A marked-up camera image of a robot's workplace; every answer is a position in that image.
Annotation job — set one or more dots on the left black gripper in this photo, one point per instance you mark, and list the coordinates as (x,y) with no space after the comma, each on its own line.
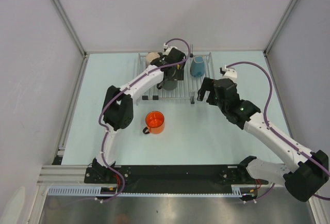
(178,75)

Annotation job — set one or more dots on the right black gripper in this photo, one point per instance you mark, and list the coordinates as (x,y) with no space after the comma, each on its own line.
(207,85)

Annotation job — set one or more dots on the grey cup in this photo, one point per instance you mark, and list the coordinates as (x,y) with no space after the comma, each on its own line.
(167,85)

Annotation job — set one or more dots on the metal wire dish rack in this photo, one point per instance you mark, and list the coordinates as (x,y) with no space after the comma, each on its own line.
(186,89)

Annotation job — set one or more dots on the orange cup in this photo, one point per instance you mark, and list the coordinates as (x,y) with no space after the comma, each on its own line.
(154,123)

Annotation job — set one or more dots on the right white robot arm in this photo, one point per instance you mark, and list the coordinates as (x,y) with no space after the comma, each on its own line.
(302,171)

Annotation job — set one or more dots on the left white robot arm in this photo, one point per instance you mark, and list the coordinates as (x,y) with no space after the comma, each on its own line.
(118,111)

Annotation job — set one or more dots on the blue floral cup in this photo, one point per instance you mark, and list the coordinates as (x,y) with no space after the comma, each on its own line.
(197,68)

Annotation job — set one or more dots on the beige patterned cup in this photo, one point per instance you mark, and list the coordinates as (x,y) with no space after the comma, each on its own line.
(150,57)

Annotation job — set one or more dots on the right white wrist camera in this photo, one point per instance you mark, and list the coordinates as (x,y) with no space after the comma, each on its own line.
(228,73)

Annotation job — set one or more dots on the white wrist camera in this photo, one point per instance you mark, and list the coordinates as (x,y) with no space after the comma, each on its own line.
(167,48)
(228,73)

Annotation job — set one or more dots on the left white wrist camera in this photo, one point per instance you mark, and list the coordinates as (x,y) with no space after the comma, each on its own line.
(167,48)

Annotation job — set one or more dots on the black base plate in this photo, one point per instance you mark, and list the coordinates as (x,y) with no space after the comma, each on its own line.
(184,179)

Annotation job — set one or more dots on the right grey cable duct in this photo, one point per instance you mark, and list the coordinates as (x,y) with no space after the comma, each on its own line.
(245,190)

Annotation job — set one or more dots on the grey cable duct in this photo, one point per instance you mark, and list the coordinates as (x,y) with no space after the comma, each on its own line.
(245,190)
(87,191)

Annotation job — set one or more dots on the right aluminium frame post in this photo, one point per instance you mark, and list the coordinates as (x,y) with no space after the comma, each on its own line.
(282,22)

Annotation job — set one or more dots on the aluminium frame post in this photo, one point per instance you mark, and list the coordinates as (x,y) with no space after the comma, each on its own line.
(282,22)
(68,25)

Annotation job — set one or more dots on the left grey cable duct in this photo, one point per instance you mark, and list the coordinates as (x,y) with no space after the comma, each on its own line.
(87,191)

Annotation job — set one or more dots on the left aluminium frame post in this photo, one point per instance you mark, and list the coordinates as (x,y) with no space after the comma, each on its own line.
(68,25)

